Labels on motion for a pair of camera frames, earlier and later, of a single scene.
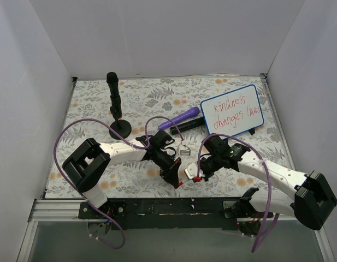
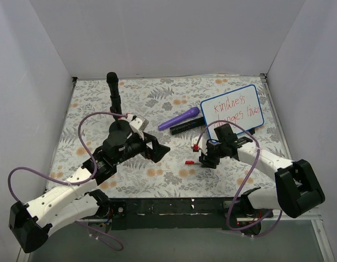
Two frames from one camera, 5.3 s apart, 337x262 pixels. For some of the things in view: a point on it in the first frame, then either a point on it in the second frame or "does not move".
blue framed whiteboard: x=232 y=112 does not move
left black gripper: x=171 y=169 to x=149 y=146
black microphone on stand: x=122 y=125 does not move
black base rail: x=169 y=213 does not move
